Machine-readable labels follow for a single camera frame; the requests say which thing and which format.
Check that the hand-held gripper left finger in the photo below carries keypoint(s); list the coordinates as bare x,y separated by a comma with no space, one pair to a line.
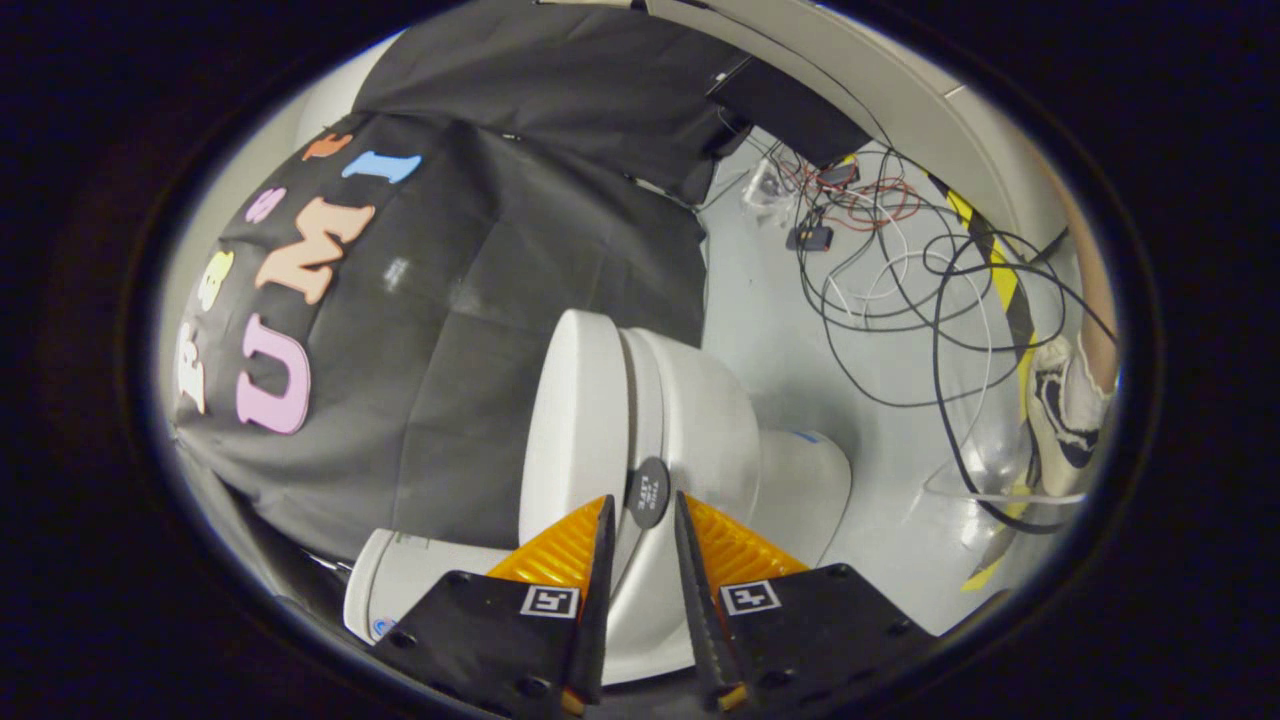
597,620

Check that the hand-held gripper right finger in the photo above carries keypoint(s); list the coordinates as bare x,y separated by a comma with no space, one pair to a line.
700,620

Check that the white toilet lid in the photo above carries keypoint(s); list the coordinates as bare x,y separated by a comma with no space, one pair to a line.
570,420

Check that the white toilet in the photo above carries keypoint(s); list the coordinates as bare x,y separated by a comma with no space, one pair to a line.
800,490

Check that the clear plastic sheet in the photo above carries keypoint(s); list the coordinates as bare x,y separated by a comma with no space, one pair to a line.
990,470

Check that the black backdrop cloth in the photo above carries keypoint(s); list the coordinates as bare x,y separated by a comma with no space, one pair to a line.
450,300

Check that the small black device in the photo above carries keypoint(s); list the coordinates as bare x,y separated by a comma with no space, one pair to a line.
810,238

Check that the white and black shoe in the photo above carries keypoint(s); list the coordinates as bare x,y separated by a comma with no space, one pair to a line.
1060,420

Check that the yellow black hazard tape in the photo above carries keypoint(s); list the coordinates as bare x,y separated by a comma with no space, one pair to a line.
1005,280

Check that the person's leg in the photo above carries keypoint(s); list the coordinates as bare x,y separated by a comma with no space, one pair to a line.
1098,320

